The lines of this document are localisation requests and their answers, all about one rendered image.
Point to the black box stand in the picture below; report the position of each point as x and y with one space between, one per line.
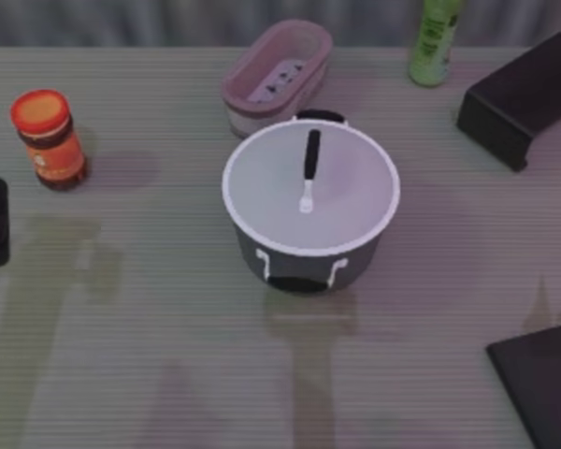
519 103

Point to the red-lidded sauce jar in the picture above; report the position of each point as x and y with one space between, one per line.
51 140

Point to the green plastic bottle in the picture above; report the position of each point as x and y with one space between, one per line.
432 42

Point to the black flat board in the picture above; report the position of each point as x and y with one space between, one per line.
547 374

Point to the pink oval lunch box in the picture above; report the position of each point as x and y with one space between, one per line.
276 79

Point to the grey pot with lid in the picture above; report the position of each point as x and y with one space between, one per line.
304 269

